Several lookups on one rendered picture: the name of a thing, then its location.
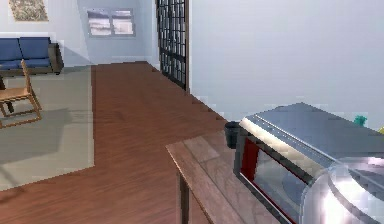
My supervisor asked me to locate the brown wooden table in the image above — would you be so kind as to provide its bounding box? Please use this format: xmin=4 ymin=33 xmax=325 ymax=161
xmin=165 ymin=130 xmax=284 ymax=224

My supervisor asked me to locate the shiny metal pot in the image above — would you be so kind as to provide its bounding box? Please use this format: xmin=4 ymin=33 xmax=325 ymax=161
xmin=299 ymin=157 xmax=384 ymax=224

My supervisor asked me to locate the black bin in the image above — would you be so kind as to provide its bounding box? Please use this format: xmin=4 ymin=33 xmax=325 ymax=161
xmin=223 ymin=121 xmax=242 ymax=150

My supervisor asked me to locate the silver microwave oven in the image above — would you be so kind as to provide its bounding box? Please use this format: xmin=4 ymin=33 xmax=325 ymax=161
xmin=233 ymin=102 xmax=384 ymax=224

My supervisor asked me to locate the framed wall picture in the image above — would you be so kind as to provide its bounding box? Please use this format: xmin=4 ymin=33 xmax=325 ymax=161
xmin=8 ymin=0 xmax=49 ymax=23

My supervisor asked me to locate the wooden chair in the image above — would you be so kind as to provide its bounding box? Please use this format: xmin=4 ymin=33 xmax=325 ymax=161
xmin=0 ymin=59 xmax=43 ymax=129

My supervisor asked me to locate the blue cushioned sofa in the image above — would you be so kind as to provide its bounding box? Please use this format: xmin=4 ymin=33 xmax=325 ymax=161
xmin=0 ymin=36 xmax=64 ymax=76

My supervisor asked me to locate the grey floor rug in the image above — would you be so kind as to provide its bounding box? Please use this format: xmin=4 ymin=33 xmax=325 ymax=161
xmin=0 ymin=65 xmax=95 ymax=192

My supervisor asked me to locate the teal small object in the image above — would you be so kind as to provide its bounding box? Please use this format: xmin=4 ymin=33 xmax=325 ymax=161
xmin=353 ymin=115 xmax=368 ymax=127

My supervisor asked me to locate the grey framed window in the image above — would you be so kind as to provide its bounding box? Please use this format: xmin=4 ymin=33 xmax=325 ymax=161
xmin=86 ymin=8 xmax=136 ymax=38

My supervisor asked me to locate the black lattice door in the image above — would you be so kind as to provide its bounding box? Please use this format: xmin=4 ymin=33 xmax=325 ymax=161
xmin=155 ymin=0 xmax=190 ymax=92

